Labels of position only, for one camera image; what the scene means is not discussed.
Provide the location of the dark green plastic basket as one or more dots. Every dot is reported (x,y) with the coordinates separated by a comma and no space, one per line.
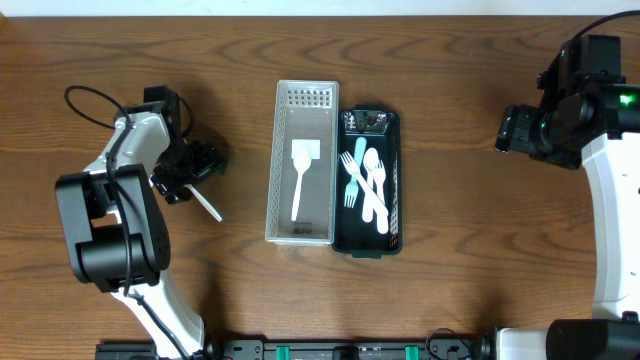
(382,130)

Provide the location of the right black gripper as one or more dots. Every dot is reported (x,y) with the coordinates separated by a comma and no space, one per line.
(520,134)

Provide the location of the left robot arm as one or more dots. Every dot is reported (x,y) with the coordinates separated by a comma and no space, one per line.
(116,235)

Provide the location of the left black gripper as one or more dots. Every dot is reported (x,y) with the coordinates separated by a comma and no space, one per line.
(183,183)

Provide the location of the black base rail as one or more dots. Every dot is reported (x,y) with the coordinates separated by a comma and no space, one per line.
(446,348)

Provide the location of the white plastic fork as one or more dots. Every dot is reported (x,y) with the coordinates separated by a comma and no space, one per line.
(379,175)
(352,168)

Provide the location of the white plastic spoon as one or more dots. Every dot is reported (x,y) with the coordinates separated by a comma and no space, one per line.
(370,162)
(302,163)
(204,202)

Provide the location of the mint green plastic fork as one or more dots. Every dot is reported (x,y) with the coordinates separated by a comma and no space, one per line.
(352,188)

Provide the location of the clear plastic perforated basket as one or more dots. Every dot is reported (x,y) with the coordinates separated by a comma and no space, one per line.
(302,185)

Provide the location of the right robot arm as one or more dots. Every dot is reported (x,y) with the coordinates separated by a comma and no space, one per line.
(588,118)

